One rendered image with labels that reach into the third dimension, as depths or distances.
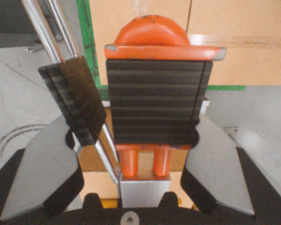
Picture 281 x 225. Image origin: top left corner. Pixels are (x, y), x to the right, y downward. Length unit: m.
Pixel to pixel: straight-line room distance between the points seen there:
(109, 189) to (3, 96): 1.54
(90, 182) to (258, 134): 1.97
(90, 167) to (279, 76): 0.97
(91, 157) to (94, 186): 0.09
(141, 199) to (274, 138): 2.22
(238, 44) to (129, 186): 0.74
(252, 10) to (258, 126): 1.47
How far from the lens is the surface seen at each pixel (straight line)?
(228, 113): 1.69
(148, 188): 0.18
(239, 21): 0.78
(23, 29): 1.07
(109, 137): 0.16
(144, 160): 0.19
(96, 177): 0.44
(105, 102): 0.66
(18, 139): 2.11
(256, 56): 0.86
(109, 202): 0.53
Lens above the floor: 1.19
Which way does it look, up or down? 60 degrees down
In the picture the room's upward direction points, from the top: 177 degrees clockwise
